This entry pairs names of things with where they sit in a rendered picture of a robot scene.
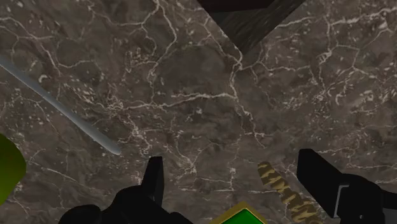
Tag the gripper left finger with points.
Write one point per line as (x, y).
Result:
(145, 198)

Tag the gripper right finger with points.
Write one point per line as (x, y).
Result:
(341, 192)

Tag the tan camouflage stick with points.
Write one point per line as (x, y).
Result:
(287, 192)

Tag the green box with gold rim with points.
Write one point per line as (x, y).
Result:
(240, 217)

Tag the grey knife blade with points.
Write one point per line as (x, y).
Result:
(62, 107)

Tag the green round object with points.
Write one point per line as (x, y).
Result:
(9, 169)

